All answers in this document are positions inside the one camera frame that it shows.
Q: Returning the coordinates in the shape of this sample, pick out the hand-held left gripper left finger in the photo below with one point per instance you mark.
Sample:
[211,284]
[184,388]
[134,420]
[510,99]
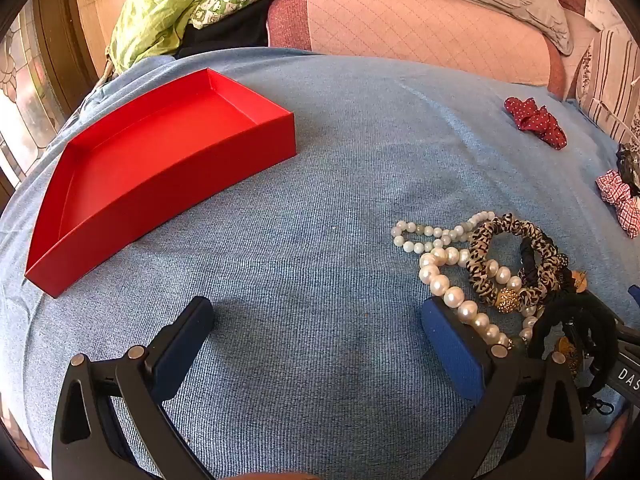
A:
[180,355]

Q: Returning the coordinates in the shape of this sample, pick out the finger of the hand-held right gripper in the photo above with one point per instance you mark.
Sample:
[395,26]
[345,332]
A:
[635,297]

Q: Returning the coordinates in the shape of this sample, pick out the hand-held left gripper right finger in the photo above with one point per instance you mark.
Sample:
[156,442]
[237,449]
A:
[452,350]

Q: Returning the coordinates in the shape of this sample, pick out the red cardboard box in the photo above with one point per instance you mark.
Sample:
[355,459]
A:
[150,150]

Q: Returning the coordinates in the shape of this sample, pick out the leopard print scrunchie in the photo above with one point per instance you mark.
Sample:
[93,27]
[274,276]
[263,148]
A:
[480,250]

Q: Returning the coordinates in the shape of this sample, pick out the red and white checked scrunchie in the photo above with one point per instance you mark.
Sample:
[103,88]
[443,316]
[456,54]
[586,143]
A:
[617,192]

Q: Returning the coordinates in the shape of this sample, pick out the black scrunchie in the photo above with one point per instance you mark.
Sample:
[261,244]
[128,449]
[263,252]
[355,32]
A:
[630,162]

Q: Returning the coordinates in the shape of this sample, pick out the red polka dot scrunchie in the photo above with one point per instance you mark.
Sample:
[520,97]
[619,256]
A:
[537,120]

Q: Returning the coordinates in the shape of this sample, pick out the blue blanket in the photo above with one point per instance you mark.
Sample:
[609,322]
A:
[325,185]

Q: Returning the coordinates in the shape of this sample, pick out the striped floral pillow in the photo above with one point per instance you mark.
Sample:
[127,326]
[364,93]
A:
[610,75]

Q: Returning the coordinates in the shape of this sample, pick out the pink quilted cushion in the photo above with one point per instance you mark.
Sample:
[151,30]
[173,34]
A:
[415,30]

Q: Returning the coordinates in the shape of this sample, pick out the dark cloth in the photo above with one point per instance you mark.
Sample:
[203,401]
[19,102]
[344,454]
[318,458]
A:
[235,30]

